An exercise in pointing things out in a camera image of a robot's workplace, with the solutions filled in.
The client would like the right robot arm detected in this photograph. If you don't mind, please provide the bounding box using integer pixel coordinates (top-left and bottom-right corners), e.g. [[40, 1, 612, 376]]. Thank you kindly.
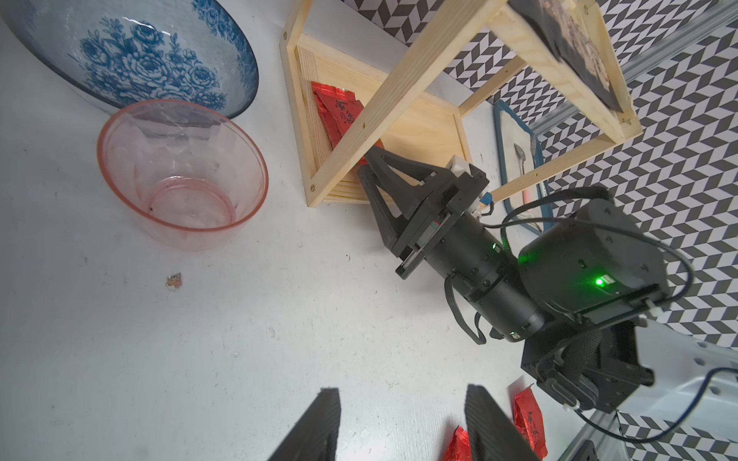
[[359, 147, 737, 428]]

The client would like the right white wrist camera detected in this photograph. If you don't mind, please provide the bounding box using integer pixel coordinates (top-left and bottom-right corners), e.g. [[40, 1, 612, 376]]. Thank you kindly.
[[446, 156, 472, 178]]

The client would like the wooden two-tier shelf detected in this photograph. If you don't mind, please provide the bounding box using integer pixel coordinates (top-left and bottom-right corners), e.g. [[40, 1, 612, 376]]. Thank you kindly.
[[279, 0, 644, 209]]

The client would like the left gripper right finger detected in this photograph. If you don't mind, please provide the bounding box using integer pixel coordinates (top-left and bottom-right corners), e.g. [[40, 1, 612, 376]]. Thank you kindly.
[[464, 384, 539, 461]]

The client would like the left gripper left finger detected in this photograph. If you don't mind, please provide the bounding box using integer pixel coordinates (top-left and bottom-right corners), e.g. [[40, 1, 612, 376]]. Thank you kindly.
[[268, 388, 341, 461]]

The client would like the red tea bag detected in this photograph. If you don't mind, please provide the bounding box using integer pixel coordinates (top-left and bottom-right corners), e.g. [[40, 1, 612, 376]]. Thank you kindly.
[[441, 426, 472, 461], [311, 82, 364, 148], [512, 386, 548, 460]]

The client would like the pink handled spoon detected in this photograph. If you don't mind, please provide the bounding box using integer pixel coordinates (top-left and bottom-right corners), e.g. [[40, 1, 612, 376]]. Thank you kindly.
[[514, 143, 530, 205]]

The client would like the pink transparent cup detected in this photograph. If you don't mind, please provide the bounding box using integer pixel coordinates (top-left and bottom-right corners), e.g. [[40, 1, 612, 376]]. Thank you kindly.
[[96, 99, 270, 252]]

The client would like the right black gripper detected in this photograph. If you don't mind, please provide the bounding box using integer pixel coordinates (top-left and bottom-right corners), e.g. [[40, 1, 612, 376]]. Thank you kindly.
[[359, 146, 489, 280]]

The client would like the teal tray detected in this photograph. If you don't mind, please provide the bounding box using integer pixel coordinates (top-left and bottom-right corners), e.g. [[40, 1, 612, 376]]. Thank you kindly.
[[493, 100, 550, 212]]

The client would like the blue white ceramic bowl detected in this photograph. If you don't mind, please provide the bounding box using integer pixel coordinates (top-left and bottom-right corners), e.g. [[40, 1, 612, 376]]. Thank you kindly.
[[1, 0, 259, 118]]

